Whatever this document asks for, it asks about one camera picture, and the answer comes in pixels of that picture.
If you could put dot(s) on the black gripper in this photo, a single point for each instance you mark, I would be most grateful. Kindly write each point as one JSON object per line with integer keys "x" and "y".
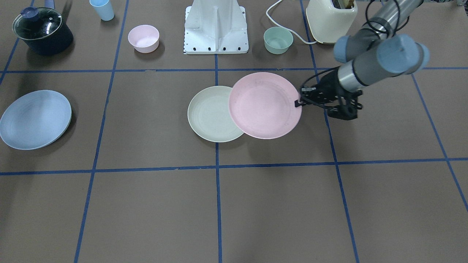
{"x": 329, "y": 89}

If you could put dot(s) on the pink plate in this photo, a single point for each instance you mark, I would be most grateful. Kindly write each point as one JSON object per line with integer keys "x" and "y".
{"x": 262, "y": 105}

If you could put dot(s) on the light blue plate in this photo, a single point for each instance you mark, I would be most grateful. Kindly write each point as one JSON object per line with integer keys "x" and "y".
{"x": 35, "y": 120}

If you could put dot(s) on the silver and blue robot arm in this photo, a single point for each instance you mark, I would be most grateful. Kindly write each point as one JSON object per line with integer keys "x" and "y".
{"x": 374, "y": 53}

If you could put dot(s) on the green bowl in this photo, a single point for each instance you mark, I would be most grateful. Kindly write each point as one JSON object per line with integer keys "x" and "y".
{"x": 277, "y": 40}

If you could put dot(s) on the cream toaster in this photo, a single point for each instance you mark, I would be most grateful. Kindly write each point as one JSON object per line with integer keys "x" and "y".
{"x": 330, "y": 19}

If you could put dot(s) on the cream white plate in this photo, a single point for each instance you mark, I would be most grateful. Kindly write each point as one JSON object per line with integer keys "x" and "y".
{"x": 209, "y": 117}

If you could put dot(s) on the pink bowl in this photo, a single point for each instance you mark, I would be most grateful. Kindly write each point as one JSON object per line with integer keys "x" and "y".
{"x": 144, "y": 38}

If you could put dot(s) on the light blue cup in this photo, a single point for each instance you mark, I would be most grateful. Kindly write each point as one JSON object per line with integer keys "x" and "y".
{"x": 103, "y": 8}

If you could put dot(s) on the dark pot with glass lid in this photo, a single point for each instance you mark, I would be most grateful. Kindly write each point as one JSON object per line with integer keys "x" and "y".
{"x": 43, "y": 29}

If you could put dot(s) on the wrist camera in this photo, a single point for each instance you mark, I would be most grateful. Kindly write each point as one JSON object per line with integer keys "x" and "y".
{"x": 343, "y": 112}

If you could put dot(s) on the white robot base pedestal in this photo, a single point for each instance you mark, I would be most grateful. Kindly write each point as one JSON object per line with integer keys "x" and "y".
{"x": 215, "y": 27}

